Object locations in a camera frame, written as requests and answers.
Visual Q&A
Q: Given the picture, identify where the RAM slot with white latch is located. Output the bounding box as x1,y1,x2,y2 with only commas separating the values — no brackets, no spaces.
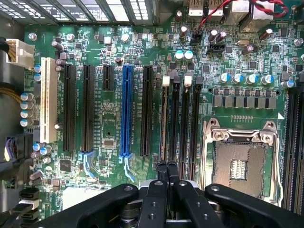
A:
180,75,194,179
160,76,171,162

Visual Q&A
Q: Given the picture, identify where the RAM slot with black latch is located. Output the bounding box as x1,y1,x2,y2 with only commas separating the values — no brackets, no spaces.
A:
190,76,204,181
170,76,181,164

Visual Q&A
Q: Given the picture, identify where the steel socket locking lever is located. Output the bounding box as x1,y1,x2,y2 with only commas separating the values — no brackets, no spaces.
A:
200,115,211,190
270,133,285,208

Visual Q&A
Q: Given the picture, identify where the silver CPU socket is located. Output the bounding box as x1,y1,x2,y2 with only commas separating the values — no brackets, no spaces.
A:
200,118,285,208

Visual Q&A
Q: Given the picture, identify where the long black expansion slot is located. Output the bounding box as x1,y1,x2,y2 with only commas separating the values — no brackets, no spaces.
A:
140,65,154,157
62,64,77,153

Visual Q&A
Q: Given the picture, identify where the green computer motherboard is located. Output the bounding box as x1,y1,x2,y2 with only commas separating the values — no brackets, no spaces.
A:
23,0,304,216

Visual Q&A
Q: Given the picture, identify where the black expansion slot blue latch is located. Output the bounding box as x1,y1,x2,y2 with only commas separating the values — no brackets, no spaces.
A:
79,64,96,179

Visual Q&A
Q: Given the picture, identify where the white SATA plug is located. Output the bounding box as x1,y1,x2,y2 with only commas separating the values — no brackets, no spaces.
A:
17,199,40,211

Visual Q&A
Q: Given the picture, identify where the short black expansion slot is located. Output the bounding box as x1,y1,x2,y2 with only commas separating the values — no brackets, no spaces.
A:
102,64,115,91

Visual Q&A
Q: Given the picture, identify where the white PCI expansion slot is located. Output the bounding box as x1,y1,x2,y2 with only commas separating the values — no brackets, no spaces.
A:
39,57,59,144

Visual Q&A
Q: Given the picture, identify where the purple black connector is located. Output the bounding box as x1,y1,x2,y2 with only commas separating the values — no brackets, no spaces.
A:
3,136,19,163

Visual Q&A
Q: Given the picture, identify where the black four-pin header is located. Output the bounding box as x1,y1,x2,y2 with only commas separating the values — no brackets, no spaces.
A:
206,43,226,55

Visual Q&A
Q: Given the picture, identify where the black fan header connector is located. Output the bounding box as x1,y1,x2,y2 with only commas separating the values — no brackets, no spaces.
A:
190,30,203,44

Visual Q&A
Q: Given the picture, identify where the metal USB port block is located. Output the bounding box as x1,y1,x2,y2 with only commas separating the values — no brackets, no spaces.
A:
187,0,205,17
206,0,226,17

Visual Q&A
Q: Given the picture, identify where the white power connector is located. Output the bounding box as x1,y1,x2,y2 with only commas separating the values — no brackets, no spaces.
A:
5,38,36,70

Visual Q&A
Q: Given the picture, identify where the metal network port block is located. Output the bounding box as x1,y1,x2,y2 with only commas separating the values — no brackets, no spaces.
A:
230,0,276,33

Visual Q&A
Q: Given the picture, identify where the yellow black braided cable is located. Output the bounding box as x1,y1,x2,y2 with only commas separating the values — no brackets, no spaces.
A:
0,86,24,105

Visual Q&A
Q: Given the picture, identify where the red and black twisted wire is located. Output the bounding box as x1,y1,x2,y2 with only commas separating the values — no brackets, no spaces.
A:
198,0,290,32

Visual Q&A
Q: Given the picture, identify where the black sleeved power cable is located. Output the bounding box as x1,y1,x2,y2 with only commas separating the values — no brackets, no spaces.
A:
0,36,10,63

